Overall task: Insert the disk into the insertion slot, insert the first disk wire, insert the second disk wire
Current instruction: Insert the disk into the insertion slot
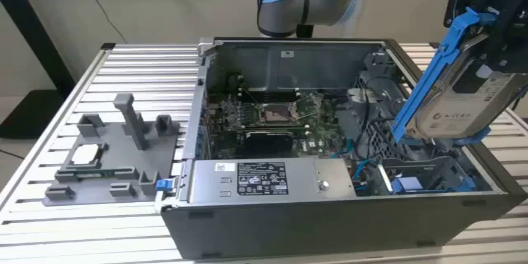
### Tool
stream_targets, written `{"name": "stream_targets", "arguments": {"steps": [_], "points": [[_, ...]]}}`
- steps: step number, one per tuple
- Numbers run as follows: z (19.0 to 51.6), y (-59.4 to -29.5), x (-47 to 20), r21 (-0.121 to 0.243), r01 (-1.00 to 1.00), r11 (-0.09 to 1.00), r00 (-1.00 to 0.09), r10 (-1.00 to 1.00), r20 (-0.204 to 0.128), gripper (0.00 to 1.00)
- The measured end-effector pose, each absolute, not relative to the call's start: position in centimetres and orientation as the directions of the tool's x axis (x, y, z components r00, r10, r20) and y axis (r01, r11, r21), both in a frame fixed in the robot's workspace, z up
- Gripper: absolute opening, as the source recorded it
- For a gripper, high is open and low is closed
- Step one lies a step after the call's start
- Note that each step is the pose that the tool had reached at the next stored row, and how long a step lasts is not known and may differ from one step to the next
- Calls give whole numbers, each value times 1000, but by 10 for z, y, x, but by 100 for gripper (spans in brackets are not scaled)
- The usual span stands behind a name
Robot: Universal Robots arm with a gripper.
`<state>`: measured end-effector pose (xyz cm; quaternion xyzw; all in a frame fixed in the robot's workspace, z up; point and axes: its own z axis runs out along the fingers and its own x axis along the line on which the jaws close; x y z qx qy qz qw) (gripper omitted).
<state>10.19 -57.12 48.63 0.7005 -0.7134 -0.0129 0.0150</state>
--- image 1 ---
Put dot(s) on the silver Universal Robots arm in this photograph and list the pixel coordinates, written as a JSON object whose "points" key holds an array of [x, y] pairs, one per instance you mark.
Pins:
{"points": [[326, 1]]}

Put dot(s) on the metal disk bay cage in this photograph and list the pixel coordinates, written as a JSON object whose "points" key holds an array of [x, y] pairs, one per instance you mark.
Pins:
{"points": [[379, 128]]}

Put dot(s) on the black table corner cap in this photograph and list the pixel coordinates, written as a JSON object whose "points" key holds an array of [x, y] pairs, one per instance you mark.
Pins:
{"points": [[108, 46], [434, 45]]}

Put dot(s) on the green motherboard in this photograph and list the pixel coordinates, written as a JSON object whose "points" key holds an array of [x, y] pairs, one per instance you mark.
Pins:
{"points": [[318, 134]]}

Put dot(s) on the CPU socket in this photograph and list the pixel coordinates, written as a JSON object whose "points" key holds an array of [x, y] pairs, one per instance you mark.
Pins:
{"points": [[278, 115]]}

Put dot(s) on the black graphics card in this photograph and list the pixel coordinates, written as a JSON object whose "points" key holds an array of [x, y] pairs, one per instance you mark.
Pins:
{"points": [[268, 145]]}

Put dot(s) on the black open PC case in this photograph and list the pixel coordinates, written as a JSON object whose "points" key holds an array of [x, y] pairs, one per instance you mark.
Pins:
{"points": [[314, 227]]}

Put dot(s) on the silver power supply unit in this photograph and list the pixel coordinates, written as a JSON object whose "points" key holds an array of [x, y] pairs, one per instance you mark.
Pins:
{"points": [[206, 180]]}

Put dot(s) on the blue case latch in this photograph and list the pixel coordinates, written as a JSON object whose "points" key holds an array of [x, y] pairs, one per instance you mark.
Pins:
{"points": [[163, 185]]}

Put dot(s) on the grey parts rack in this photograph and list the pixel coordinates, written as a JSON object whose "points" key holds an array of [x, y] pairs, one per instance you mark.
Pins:
{"points": [[119, 149]]}

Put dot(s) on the green RAM stick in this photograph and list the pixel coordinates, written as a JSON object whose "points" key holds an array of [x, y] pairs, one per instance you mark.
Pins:
{"points": [[108, 172]]}

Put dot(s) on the silver CPU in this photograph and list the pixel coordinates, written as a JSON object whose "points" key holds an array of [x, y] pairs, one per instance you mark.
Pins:
{"points": [[87, 154]]}

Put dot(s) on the black stand with base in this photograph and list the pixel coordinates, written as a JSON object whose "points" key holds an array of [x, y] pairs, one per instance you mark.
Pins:
{"points": [[31, 112]]}

